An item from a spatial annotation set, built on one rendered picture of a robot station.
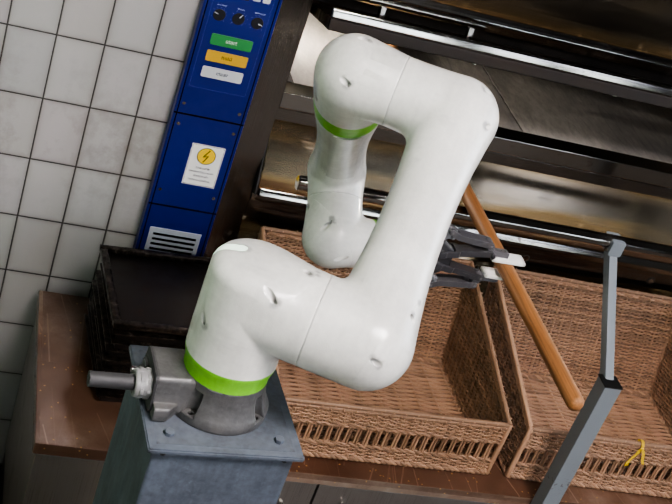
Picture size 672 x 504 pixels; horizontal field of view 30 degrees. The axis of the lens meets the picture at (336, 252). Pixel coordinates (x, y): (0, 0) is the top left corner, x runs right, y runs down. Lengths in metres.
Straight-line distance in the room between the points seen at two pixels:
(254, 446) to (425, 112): 0.54
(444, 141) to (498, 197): 1.26
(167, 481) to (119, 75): 1.21
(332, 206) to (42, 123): 0.81
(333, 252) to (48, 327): 0.88
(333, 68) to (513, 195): 1.28
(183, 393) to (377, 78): 0.53
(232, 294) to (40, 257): 1.39
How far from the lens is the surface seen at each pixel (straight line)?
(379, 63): 1.84
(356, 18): 2.57
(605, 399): 2.69
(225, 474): 1.74
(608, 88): 2.81
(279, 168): 2.86
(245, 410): 1.72
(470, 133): 1.82
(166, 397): 1.71
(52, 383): 2.72
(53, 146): 2.81
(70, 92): 2.74
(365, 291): 1.64
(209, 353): 1.66
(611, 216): 3.19
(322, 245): 2.21
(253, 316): 1.61
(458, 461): 2.85
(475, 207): 2.53
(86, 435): 2.61
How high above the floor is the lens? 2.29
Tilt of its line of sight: 30 degrees down
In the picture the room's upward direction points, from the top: 21 degrees clockwise
